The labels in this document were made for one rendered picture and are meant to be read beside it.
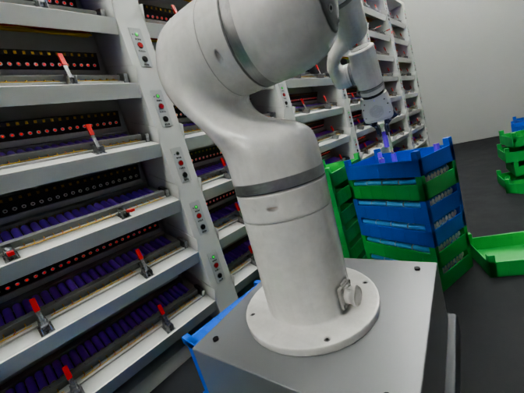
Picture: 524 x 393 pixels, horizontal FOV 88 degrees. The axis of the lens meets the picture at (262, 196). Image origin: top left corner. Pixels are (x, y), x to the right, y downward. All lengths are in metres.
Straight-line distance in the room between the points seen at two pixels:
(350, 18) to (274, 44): 0.64
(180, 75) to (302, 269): 0.27
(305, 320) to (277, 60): 0.30
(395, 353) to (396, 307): 0.07
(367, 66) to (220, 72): 0.76
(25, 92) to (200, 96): 0.63
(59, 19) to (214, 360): 0.93
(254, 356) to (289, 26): 0.36
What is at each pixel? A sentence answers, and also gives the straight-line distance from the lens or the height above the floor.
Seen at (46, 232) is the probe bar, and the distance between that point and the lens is 0.91.
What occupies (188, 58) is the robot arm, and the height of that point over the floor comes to 0.74.
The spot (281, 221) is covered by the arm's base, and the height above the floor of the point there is 0.54.
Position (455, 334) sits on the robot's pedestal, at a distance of 0.53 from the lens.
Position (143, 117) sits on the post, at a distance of 1.04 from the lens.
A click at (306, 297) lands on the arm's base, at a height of 0.44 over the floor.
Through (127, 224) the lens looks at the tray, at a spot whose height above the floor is 0.52.
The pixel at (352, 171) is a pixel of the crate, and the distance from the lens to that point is 1.12.
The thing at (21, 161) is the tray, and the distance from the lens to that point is 0.94.
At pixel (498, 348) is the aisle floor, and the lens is 0.94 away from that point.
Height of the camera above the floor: 0.62
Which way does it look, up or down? 10 degrees down
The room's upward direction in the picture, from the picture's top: 17 degrees counter-clockwise
